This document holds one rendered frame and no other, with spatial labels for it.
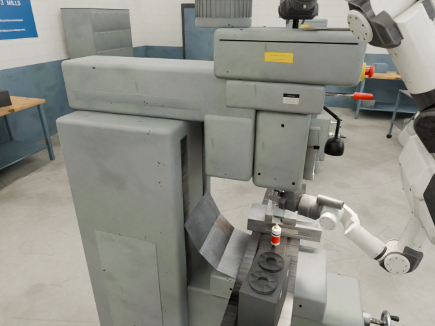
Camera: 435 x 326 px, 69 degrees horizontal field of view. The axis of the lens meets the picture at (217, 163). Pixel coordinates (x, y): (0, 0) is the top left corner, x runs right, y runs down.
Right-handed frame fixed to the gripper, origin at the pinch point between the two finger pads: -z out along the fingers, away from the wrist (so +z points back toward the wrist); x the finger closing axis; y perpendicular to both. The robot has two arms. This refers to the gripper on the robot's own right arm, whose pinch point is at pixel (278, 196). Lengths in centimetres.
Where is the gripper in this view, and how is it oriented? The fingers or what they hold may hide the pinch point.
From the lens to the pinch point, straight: 137.7
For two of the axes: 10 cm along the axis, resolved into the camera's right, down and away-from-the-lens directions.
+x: -5.9, 3.4, -7.3
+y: 0.0, 9.1, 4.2
